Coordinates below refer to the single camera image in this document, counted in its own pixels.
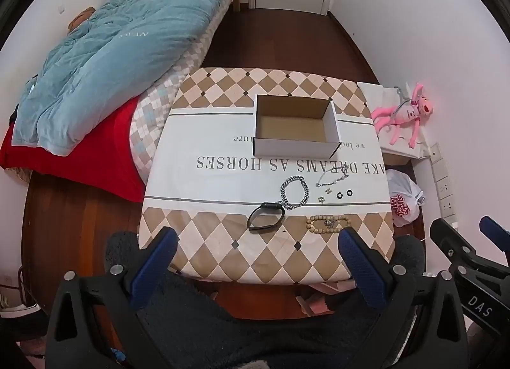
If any white plastic bag red print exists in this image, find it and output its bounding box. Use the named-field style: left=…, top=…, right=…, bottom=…
left=385, top=168, right=425, bottom=228

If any wooden bead bracelet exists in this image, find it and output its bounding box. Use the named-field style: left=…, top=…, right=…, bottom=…
left=305, top=215, right=352, bottom=233

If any thin silver chain necklace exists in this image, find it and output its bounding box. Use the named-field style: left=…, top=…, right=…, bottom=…
left=316, top=144, right=351, bottom=189

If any white wall socket row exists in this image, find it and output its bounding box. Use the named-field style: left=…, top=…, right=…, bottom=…
left=429, top=143, right=456, bottom=220

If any checkered bedsheet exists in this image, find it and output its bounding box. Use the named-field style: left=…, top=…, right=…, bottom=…
left=129, top=0, right=240, bottom=185

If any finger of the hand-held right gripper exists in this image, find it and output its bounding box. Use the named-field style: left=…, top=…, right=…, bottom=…
left=429, top=218, right=479, bottom=271
left=479, top=215, right=510, bottom=253

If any pink plush toy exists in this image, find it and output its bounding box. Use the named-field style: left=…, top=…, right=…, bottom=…
left=371, top=82, right=434, bottom=150

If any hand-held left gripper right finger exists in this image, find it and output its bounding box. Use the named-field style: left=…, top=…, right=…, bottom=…
left=338, top=226, right=470, bottom=369

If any red blanket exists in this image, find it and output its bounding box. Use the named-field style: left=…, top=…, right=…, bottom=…
left=0, top=96, right=146, bottom=203

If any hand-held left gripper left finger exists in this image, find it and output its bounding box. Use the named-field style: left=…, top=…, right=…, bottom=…
left=45, top=226, right=180, bottom=369

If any thick silver chain bracelet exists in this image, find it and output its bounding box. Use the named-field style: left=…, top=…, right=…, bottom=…
left=279, top=176, right=310, bottom=210

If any light blue quilt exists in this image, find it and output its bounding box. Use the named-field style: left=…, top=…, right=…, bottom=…
left=11, top=0, right=250, bottom=157

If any white cardboard box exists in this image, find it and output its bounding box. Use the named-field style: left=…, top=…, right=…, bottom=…
left=252, top=94, right=342, bottom=158

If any checkered printed tablecloth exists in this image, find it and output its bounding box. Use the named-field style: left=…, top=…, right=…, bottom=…
left=137, top=67, right=396, bottom=285

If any black smart band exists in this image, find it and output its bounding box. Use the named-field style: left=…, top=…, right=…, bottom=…
left=247, top=202, right=286, bottom=231

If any metal wire hanger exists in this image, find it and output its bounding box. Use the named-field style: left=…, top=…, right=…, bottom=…
left=394, top=86, right=415, bottom=107

